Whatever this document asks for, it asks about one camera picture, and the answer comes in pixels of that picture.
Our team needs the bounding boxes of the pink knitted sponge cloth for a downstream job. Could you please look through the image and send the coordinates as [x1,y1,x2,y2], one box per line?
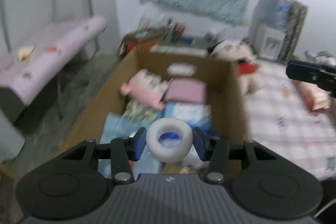
[164,78,207,104]

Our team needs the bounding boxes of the green patterned tissue pack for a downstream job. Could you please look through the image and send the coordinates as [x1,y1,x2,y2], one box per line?
[122,100,162,122]

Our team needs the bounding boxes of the checked bed sheet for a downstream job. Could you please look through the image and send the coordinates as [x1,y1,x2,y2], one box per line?
[244,61,335,180]

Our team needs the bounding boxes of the plush doll red bib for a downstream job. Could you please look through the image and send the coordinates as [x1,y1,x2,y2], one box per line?
[207,39,261,95]

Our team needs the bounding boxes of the white tape roll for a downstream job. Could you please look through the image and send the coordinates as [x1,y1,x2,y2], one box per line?
[146,118,193,163]

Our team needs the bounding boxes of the pink padded bench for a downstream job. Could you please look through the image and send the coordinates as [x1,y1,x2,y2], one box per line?
[1,16,106,122]

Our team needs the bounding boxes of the blue water dispenser bottle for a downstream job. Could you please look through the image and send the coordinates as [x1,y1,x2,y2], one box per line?
[252,0,290,31]

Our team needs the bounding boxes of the light blue towel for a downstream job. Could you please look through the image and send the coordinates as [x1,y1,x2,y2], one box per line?
[99,113,161,180]

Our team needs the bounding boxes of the small brown cardboard box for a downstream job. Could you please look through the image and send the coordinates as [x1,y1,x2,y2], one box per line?
[118,28,163,57]

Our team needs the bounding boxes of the blue white wipes pack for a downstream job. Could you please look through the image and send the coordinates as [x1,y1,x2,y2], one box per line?
[162,102,212,131]

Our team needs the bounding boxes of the large brown cardboard box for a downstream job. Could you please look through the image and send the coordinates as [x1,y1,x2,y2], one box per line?
[62,50,247,151]

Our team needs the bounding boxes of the pink plush pig doll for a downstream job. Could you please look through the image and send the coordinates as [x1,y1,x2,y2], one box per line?
[120,69,169,110]

